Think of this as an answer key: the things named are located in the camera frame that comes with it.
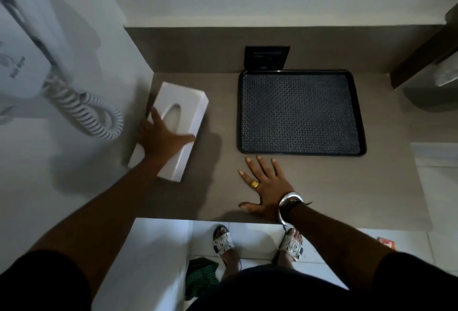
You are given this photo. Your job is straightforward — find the person's right hand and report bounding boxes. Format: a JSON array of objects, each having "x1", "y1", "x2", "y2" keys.
[{"x1": 238, "y1": 155, "x2": 288, "y2": 221}]

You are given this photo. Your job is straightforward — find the person's left hand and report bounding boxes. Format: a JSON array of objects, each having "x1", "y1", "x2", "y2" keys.
[{"x1": 137, "y1": 107, "x2": 197, "y2": 171}]

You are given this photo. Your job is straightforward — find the white tissue box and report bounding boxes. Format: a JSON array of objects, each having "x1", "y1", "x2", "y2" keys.
[{"x1": 128, "y1": 81, "x2": 209, "y2": 183}]

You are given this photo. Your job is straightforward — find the person's left forearm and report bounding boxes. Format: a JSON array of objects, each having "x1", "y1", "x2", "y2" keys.
[{"x1": 30, "y1": 159, "x2": 161, "y2": 299}]

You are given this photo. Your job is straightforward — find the person's right forearm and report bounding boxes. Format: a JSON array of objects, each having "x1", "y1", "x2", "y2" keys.
[{"x1": 288, "y1": 203, "x2": 396, "y2": 291}]

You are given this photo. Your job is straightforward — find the silver bangle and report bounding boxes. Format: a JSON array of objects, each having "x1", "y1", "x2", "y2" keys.
[{"x1": 278, "y1": 192, "x2": 305, "y2": 228}]

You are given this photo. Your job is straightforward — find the white patterned left sandal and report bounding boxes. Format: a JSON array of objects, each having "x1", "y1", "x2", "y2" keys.
[{"x1": 213, "y1": 225, "x2": 235, "y2": 257}]

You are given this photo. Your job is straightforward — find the white patterned sandal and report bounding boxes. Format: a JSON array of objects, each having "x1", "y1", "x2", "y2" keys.
[
  {"x1": 278, "y1": 228, "x2": 304, "y2": 261},
  {"x1": 213, "y1": 225, "x2": 235, "y2": 257}
]

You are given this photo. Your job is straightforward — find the white patterned right sandal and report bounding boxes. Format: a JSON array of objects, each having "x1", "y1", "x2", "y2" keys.
[{"x1": 278, "y1": 228, "x2": 304, "y2": 261}]

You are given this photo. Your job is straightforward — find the black patterned tray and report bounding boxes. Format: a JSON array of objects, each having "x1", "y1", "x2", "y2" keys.
[{"x1": 236, "y1": 69, "x2": 367, "y2": 157}]

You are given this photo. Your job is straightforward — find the green cloth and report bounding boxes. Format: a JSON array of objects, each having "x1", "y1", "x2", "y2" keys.
[{"x1": 184, "y1": 257, "x2": 219, "y2": 301}]

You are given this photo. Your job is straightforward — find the person's black clothing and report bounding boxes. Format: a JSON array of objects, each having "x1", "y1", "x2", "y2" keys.
[{"x1": 0, "y1": 250, "x2": 458, "y2": 311}]

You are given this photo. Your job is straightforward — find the red packet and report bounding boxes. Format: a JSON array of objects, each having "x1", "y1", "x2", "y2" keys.
[{"x1": 376, "y1": 237, "x2": 397, "y2": 251}]

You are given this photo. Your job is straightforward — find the white coiled cord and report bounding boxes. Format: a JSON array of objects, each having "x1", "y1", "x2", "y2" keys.
[{"x1": 42, "y1": 73, "x2": 124, "y2": 141}]

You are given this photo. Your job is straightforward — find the black wall socket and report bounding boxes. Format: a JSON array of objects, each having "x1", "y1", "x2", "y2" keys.
[{"x1": 244, "y1": 46, "x2": 291, "y2": 71}]

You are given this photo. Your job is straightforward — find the white wall hair dryer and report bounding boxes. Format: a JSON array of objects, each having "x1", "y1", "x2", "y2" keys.
[{"x1": 0, "y1": 0, "x2": 76, "y2": 125}]

